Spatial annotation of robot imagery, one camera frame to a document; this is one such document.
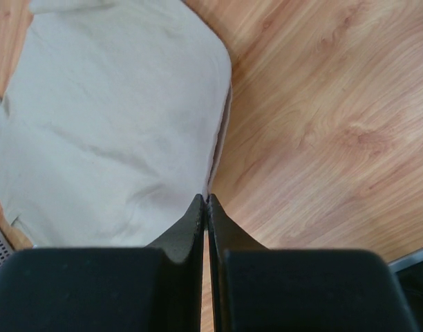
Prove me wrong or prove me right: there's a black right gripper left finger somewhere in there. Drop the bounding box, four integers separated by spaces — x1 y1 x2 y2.
0 196 204 331

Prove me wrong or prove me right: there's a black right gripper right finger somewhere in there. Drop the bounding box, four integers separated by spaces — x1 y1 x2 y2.
207 195 417 331

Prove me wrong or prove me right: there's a beige t shirt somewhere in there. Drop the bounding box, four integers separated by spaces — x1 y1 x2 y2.
0 1 232 247

